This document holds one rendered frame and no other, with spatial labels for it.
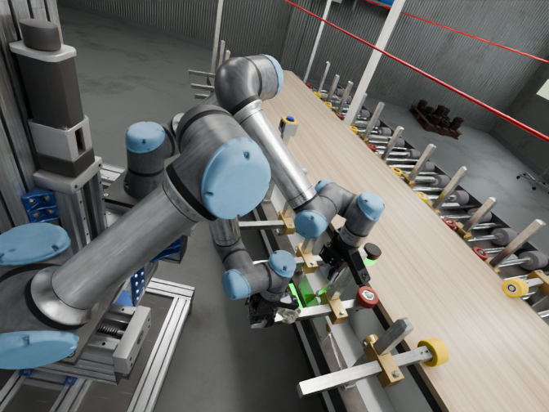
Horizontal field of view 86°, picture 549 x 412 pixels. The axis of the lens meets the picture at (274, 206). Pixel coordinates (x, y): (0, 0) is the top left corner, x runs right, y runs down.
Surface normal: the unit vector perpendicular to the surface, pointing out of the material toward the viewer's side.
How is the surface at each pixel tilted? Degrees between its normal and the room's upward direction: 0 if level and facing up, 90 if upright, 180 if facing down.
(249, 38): 90
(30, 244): 7
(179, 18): 90
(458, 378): 0
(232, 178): 85
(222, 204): 85
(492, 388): 0
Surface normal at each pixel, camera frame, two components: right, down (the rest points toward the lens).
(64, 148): -0.09, 0.61
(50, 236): 0.18, -0.83
